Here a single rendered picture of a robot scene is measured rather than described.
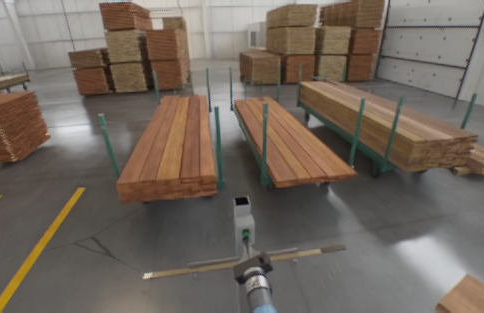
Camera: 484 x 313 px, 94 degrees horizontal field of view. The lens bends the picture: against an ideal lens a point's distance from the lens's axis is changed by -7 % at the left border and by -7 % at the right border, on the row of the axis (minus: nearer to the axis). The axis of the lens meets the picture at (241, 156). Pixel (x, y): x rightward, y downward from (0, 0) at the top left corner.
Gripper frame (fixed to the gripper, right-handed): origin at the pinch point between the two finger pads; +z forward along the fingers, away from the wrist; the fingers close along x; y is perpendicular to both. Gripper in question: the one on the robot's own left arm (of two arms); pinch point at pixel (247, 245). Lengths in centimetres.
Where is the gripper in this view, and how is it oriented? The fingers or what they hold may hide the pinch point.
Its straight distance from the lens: 99.0
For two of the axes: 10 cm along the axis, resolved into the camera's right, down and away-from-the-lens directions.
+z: -1.6, -4.5, 8.8
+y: -4.4, -7.7, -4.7
